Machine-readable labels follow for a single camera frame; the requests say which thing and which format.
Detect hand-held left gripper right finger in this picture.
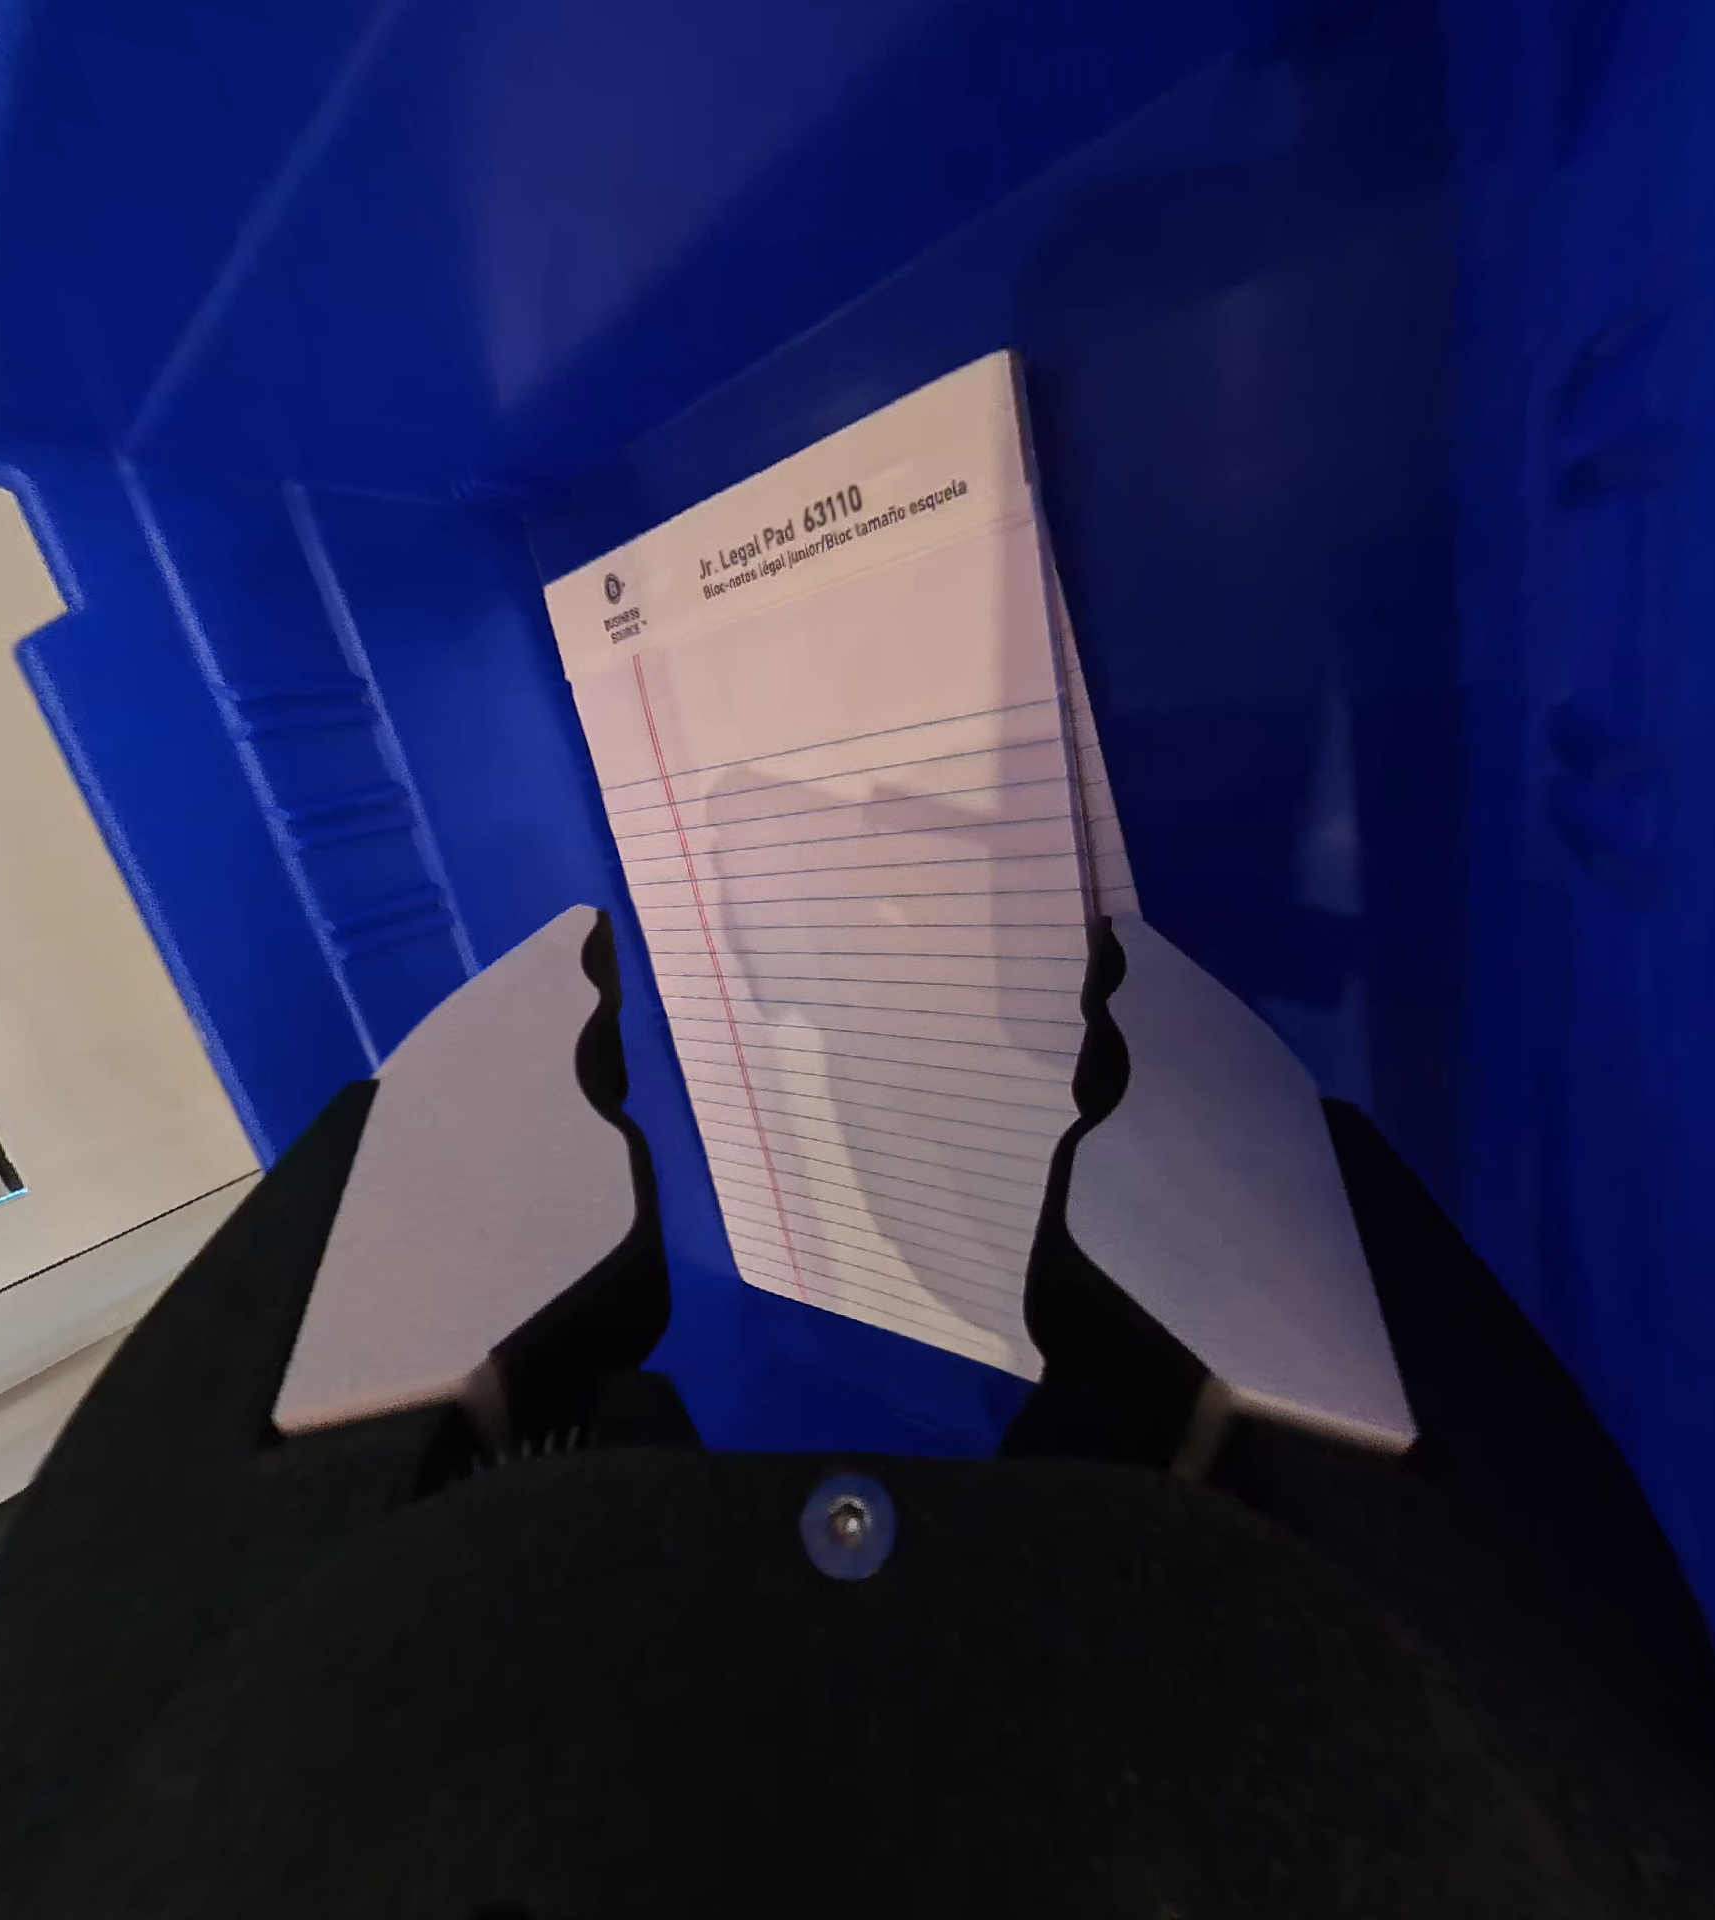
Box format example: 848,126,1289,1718
1022,914,1417,1481

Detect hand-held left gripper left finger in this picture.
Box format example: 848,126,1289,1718
270,904,676,1453

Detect handwritten lined paper sheet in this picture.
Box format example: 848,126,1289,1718
1052,570,1143,919

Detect white lined legal notepad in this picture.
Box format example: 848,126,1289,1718
542,347,1099,1381

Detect blue plastic bin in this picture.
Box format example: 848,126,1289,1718
0,0,1715,1920

